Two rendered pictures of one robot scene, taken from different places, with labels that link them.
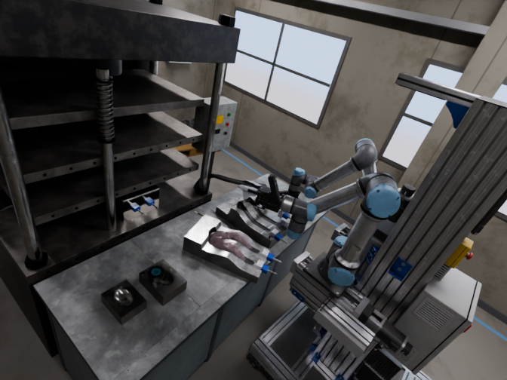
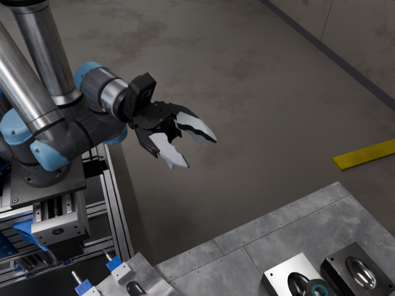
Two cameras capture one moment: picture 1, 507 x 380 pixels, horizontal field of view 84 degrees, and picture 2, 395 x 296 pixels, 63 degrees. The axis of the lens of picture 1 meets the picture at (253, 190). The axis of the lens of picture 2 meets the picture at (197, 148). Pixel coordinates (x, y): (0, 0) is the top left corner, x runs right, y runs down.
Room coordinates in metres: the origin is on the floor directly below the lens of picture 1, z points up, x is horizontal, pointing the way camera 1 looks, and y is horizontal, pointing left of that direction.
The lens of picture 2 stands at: (1.41, 0.26, 1.85)
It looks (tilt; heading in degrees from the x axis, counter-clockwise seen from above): 47 degrees down; 214
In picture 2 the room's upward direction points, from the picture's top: straight up
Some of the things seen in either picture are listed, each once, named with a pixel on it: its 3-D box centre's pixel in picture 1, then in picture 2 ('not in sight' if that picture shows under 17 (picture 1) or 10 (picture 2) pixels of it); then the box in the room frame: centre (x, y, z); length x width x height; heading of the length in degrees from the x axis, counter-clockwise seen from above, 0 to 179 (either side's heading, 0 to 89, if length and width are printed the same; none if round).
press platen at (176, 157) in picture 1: (102, 163); not in sight; (1.61, 1.05, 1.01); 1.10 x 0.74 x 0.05; 150
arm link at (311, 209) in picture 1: (303, 210); (100, 86); (1.04, -0.24, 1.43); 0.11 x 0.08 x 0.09; 80
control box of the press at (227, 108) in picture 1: (205, 179); not in sight; (2.20, 0.45, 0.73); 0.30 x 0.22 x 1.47; 150
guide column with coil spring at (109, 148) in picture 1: (109, 187); not in sight; (1.27, 0.80, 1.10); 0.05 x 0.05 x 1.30
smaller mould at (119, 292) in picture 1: (124, 301); (357, 276); (0.79, 0.46, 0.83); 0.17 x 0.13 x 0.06; 60
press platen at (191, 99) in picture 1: (96, 90); not in sight; (1.62, 1.06, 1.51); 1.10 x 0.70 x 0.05; 150
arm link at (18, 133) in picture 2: (342, 250); (29, 131); (1.12, -0.52, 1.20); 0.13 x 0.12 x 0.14; 170
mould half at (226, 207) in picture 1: (253, 216); not in sight; (1.66, -0.05, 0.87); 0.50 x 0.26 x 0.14; 60
